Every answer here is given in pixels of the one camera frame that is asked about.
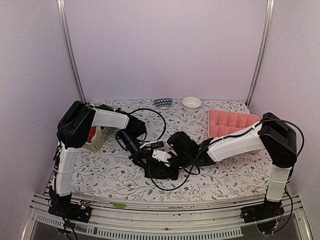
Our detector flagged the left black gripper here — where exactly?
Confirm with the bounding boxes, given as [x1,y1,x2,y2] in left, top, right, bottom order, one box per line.
[118,129,154,172]

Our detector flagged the black striped underwear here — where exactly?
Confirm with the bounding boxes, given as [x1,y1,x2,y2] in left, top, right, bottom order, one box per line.
[144,161,179,181]

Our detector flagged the red cloth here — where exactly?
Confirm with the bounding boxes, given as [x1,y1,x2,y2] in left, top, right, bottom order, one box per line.
[87,126,99,143]

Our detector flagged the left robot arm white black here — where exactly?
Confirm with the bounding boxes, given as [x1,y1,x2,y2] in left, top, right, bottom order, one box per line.
[50,101,147,217]

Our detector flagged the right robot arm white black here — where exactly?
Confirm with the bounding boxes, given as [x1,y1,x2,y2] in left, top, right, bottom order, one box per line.
[167,112,303,218]

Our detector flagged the floral patterned table mat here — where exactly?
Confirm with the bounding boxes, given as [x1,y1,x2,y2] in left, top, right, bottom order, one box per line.
[71,99,272,202]

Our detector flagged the beige perforated plastic basket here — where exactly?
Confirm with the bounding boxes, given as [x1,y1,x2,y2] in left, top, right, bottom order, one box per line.
[82,104,128,153]

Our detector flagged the pink divided organizer tray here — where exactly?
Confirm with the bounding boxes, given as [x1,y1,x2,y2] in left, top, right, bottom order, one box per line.
[206,109,267,154]

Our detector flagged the green tape piece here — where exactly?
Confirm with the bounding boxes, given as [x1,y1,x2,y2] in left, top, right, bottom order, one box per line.
[112,202,126,210]

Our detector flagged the small white bowl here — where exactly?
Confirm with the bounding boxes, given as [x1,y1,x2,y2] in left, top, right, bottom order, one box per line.
[182,96,202,113]

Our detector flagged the blue white zigzag bowl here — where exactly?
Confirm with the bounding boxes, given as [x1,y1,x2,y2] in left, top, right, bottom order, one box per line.
[153,98,173,109]

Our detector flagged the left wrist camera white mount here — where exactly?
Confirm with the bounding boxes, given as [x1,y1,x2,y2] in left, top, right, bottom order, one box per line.
[139,141,165,150]

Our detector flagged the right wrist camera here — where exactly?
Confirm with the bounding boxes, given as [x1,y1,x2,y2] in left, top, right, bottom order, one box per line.
[152,149,172,167]

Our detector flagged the front aluminium rail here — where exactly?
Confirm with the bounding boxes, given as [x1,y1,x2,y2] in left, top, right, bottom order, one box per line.
[21,193,315,240]

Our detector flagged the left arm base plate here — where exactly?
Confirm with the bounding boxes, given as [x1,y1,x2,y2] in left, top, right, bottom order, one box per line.
[48,201,93,223]

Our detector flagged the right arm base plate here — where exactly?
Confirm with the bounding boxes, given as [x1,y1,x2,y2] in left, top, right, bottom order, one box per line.
[240,203,285,223]

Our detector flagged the right aluminium frame post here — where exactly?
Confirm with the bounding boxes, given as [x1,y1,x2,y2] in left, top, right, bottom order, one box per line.
[245,0,275,109]

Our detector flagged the aluminium frame post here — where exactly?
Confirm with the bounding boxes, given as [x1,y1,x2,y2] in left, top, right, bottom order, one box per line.
[56,0,87,103]
[245,0,275,109]

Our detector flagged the left aluminium frame post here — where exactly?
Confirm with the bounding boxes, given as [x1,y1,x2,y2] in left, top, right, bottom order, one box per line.
[56,0,87,103]

